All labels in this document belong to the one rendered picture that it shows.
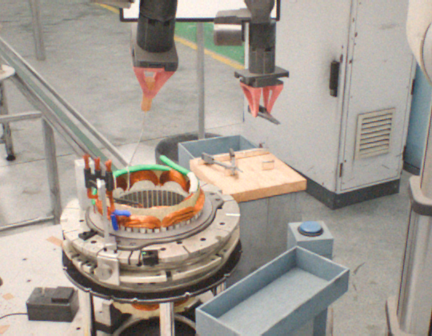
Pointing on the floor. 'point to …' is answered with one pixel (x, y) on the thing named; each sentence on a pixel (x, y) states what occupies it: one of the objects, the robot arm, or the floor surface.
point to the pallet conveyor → (50, 112)
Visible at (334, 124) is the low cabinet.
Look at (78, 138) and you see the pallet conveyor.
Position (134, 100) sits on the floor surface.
